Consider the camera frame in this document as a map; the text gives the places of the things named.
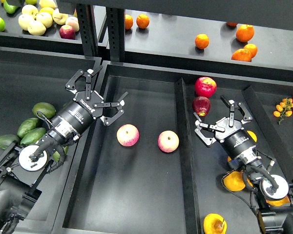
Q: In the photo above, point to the green avocado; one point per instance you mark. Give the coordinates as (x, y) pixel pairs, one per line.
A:
(56, 155)
(45, 108)
(28, 125)

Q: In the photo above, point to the black shelf post left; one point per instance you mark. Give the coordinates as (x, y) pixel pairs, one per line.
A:
(86, 19)

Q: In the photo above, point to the black shelf post right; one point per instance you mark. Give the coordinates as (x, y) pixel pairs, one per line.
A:
(115, 19)

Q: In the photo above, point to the left green avocado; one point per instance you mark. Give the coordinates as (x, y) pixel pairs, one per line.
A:
(28, 125)

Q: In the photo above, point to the large right shelf orange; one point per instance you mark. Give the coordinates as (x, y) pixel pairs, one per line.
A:
(245, 33)

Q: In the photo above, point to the lower green avocado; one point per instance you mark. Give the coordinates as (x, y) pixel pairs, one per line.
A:
(56, 155)

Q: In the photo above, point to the orange cherry tomato bunch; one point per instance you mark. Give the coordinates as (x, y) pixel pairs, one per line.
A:
(284, 109)

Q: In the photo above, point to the left shelf orange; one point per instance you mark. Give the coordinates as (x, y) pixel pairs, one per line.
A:
(128, 22)

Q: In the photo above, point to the pink apple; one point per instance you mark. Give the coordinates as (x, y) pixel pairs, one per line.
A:
(127, 135)
(168, 141)

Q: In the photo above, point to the black tray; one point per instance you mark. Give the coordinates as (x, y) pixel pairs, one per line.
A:
(140, 189)
(26, 78)

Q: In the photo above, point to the yellow pear with brown spot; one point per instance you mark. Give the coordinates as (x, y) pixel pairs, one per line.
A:
(214, 224)

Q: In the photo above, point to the front right shelf orange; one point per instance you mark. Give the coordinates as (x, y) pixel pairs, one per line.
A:
(242, 55)

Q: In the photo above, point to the left pink apple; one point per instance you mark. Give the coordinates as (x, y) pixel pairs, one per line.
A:
(127, 135)

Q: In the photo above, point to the lower right yellow pear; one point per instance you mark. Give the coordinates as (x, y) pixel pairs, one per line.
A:
(279, 202)

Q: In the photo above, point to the upper yellow pear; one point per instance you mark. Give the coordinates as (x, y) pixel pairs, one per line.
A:
(253, 135)

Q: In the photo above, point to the black left tray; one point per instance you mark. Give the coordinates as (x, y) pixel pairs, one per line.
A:
(26, 78)

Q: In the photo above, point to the small right shelf orange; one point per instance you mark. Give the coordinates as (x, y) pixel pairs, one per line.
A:
(252, 48)

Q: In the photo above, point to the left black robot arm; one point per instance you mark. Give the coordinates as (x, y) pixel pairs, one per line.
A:
(25, 162)

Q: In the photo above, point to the black centre tray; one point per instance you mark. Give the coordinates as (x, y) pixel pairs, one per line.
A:
(140, 189)

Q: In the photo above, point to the pale yellow pear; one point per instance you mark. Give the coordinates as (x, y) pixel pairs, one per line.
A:
(36, 28)

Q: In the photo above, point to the lower left yellow pear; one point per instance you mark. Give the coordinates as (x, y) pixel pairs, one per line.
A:
(234, 181)

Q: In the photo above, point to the centre shelf orange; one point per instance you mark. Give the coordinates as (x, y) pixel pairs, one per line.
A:
(201, 41)

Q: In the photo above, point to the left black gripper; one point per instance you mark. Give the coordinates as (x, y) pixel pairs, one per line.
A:
(88, 104)

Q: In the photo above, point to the right pink apple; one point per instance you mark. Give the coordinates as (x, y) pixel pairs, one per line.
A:
(168, 141)

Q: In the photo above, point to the dark red shelf apple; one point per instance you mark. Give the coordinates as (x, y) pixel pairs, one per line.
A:
(67, 32)

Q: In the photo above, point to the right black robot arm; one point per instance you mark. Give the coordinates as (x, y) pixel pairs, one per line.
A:
(271, 196)

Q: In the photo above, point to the bright red apple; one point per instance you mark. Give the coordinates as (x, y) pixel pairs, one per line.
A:
(205, 86)

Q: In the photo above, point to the top green avocado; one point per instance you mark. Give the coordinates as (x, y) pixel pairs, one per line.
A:
(45, 108)

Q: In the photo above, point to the black shelf post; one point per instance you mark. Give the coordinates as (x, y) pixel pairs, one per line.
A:
(86, 19)
(115, 19)

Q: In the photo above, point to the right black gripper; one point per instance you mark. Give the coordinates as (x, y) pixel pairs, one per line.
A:
(232, 136)

